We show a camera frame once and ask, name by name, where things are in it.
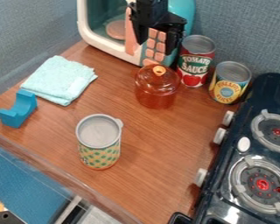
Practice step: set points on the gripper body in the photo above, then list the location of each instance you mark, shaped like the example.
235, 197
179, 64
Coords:
154, 13

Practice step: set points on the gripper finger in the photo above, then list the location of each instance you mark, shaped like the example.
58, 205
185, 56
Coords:
173, 39
140, 33

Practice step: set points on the orange pot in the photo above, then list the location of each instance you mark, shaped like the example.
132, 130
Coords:
156, 97

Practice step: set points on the red tomato sauce can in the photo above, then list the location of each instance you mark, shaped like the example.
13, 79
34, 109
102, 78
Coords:
195, 62

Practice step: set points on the toy microwave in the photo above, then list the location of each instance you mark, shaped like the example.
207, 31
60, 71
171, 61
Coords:
103, 32

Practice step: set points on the yellow can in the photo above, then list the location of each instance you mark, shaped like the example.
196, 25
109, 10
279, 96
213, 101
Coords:
228, 84

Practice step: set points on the light blue cloth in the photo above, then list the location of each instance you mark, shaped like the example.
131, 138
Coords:
56, 78

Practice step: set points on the green dotted can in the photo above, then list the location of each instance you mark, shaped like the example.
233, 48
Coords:
99, 145

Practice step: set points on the toy stove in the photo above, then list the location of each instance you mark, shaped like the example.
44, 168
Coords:
255, 157

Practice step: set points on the blue toy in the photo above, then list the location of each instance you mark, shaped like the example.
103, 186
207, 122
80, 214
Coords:
17, 112

